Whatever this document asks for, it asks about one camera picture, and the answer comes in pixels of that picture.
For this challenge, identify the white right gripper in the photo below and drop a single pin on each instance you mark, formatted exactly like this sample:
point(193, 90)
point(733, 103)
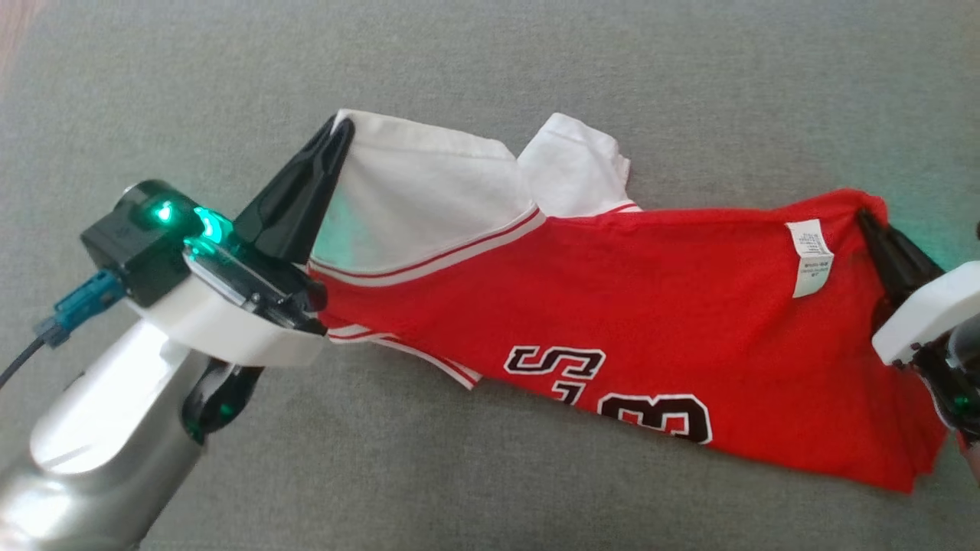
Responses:
point(926, 314)

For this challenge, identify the large grey sofa seat cushion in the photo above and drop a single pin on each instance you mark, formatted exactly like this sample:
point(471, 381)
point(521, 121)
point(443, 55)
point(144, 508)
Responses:
point(490, 46)

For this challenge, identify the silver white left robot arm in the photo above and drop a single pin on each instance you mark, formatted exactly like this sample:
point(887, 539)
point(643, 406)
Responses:
point(99, 444)

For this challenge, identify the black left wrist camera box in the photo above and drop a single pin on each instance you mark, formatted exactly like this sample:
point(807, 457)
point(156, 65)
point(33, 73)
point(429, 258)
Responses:
point(130, 245)

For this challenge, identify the red jersey with white sleeves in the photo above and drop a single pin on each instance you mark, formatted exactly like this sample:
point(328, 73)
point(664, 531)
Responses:
point(651, 306)

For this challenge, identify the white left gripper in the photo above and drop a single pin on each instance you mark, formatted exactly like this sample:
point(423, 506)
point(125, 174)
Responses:
point(230, 329)

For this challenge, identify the dark right wrist camera box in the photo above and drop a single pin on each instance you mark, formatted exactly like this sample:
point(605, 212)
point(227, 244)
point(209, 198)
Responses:
point(966, 367)

